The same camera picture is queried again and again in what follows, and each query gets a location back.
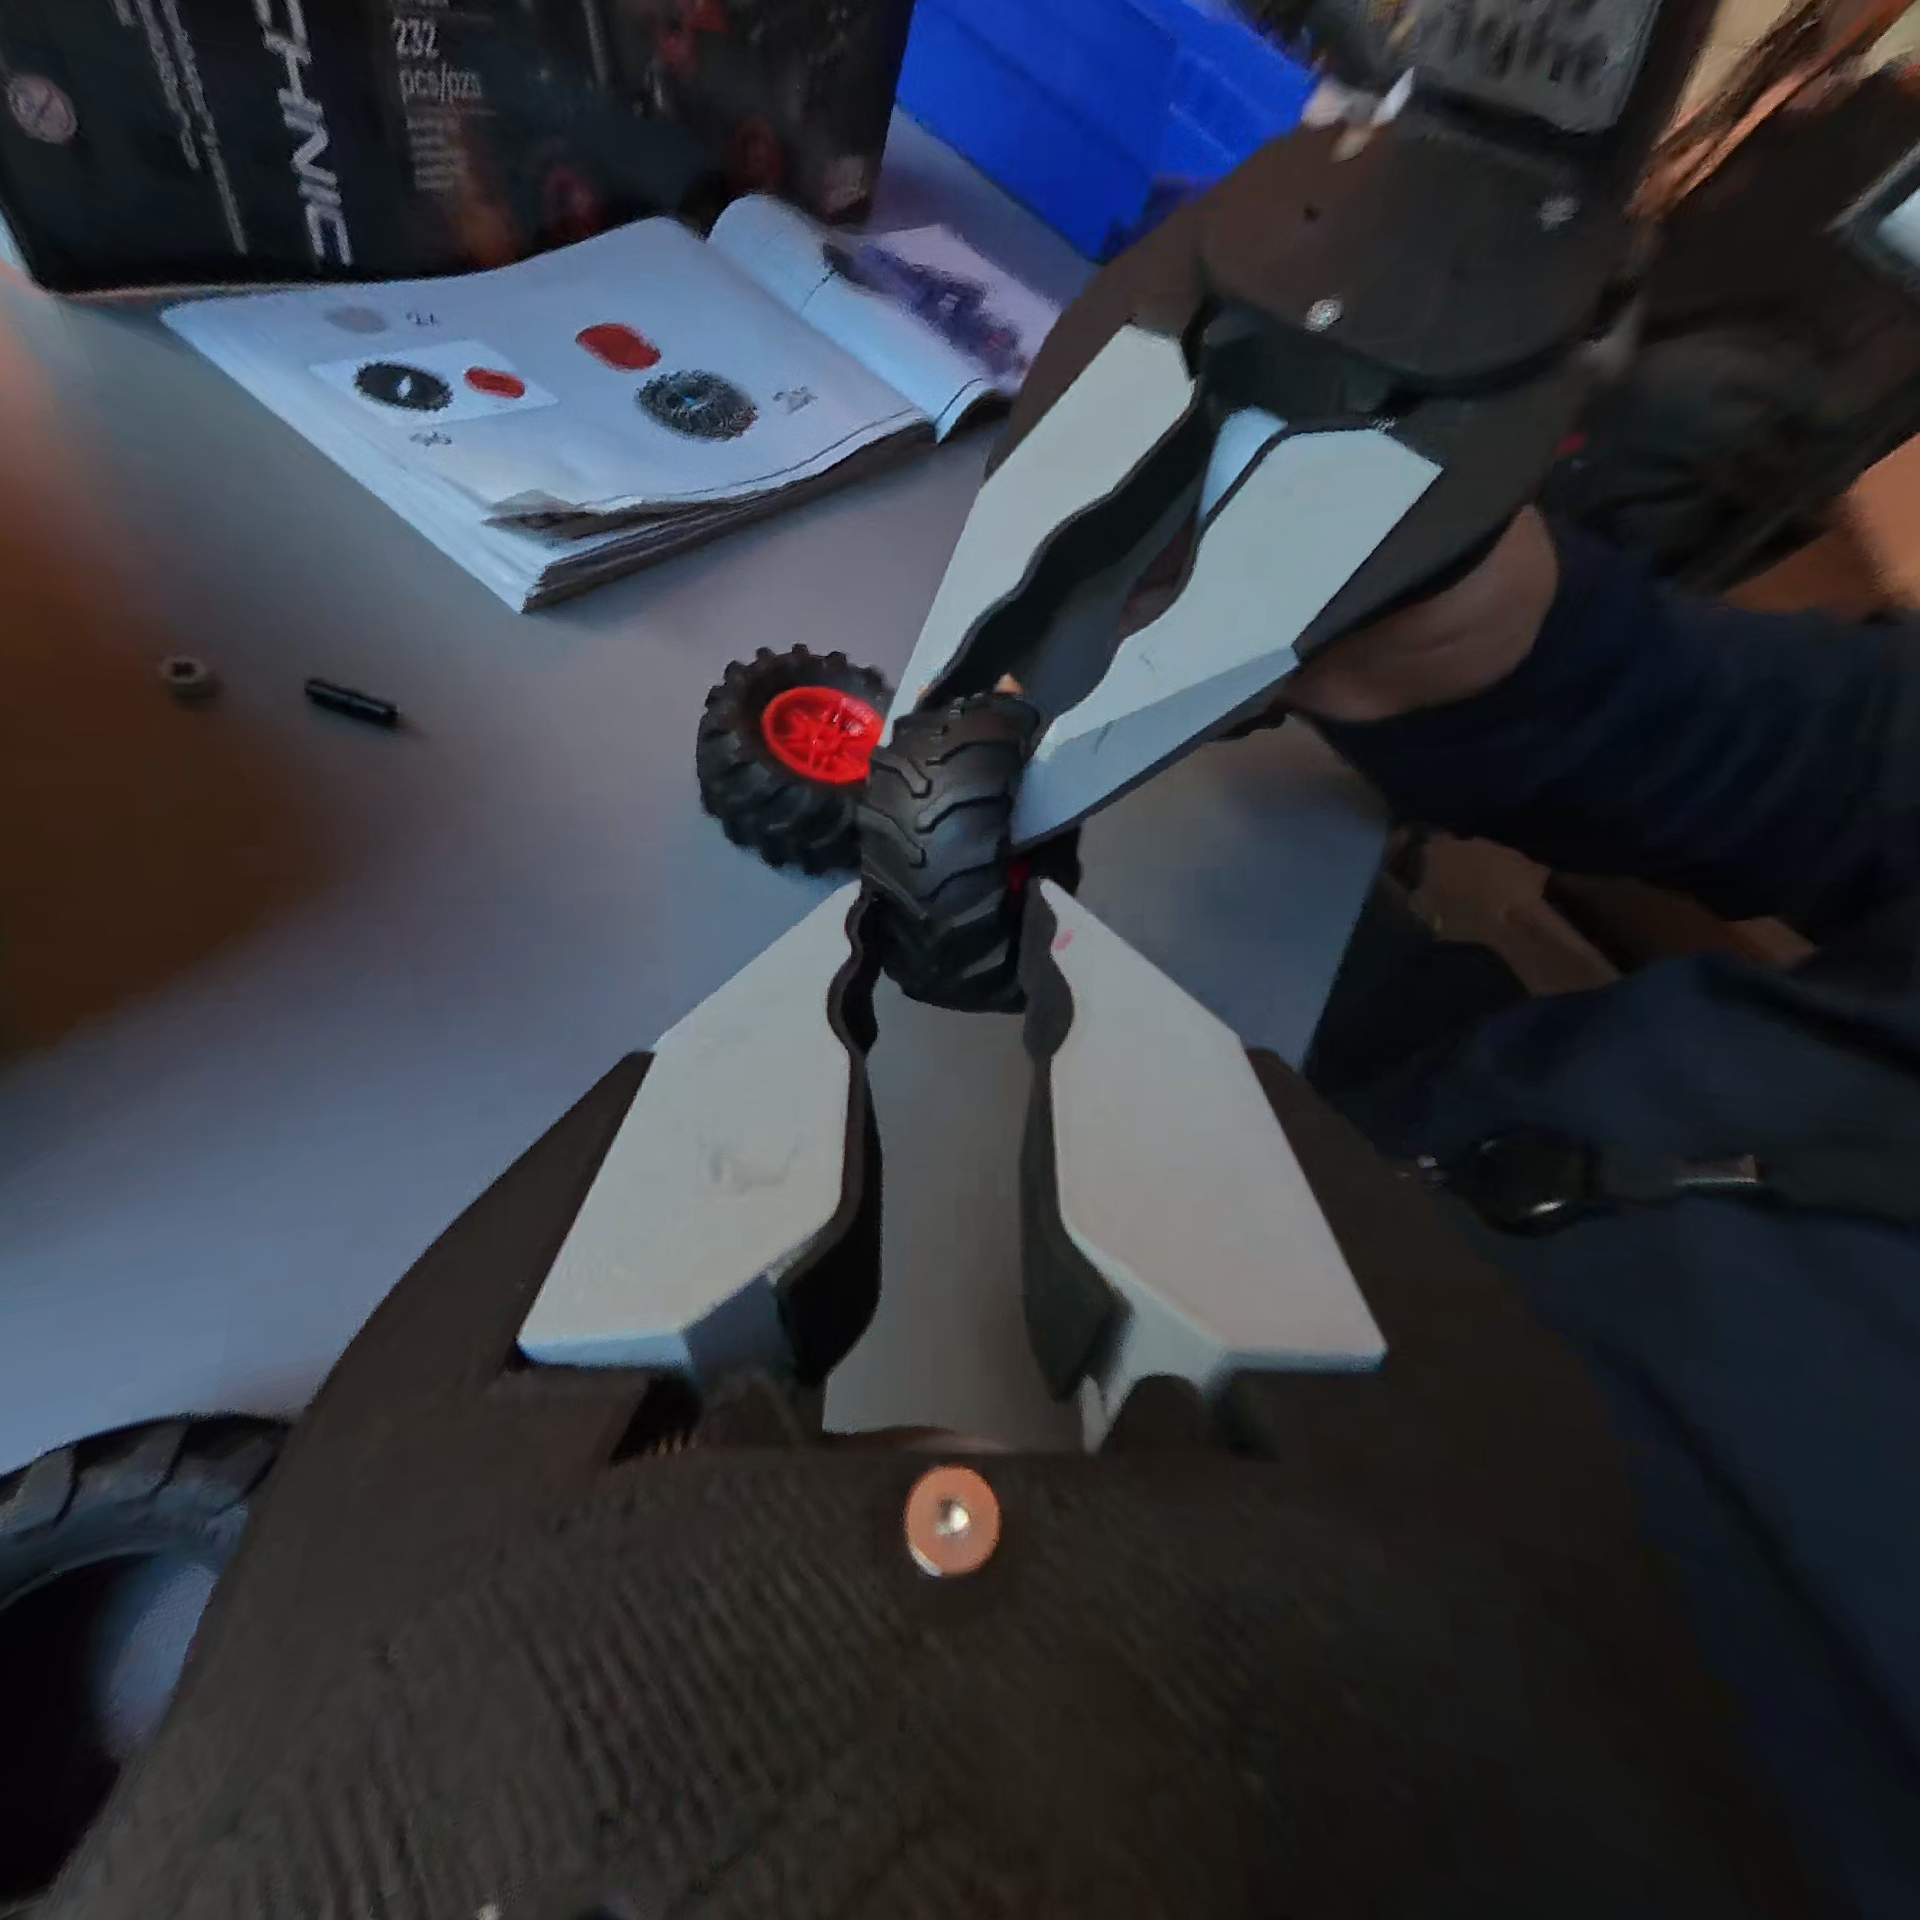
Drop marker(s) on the person's right forearm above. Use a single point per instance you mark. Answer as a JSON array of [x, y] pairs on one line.
[[1725, 720]]

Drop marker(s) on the small black connector pin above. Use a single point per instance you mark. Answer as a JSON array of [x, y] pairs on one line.
[[354, 705]]

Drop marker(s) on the white instruction booklet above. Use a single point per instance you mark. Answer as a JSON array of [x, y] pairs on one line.
[[599, 452]]

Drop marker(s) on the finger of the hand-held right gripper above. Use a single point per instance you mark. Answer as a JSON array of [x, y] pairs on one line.
[[1067, 464], [1276, 569]]

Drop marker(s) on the small beige round bush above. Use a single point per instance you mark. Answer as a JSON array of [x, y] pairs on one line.
[[189, 677]]

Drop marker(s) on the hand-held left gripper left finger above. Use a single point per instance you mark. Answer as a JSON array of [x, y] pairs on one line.
[[704, 1184]]

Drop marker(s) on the blue plastic bin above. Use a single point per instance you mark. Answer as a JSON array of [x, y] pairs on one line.
[[1050, 107]]

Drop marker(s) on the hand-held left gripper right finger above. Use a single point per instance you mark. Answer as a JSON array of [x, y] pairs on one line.
[[1200, 1201]]

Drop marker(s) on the person's right hand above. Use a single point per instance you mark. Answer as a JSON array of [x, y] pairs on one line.
[[1440, 629]]

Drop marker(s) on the black rubber toy tire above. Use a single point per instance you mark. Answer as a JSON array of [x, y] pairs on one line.
[[135, 1484], [735, 796], [944, 856]]

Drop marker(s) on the black printed cardboard box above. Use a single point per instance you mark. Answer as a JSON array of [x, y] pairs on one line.
[[226, 150]]

